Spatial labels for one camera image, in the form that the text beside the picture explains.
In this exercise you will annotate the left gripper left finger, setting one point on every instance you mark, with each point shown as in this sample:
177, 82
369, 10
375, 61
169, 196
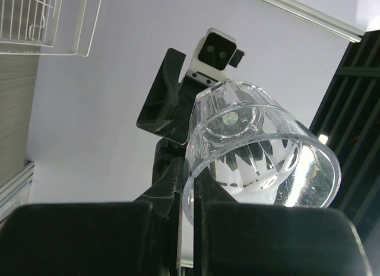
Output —
114, 238

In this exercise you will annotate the white wire dish rack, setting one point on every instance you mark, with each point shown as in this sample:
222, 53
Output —
48, 27

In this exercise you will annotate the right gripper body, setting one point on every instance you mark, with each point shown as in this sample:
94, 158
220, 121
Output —
189, 87

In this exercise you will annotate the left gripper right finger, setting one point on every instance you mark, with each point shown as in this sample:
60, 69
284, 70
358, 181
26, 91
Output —
231, 238

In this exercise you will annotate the clear plastic cup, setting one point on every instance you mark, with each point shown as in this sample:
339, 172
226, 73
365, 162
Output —
256, 151

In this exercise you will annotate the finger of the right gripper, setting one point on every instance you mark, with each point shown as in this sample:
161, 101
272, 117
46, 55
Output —
157, 115

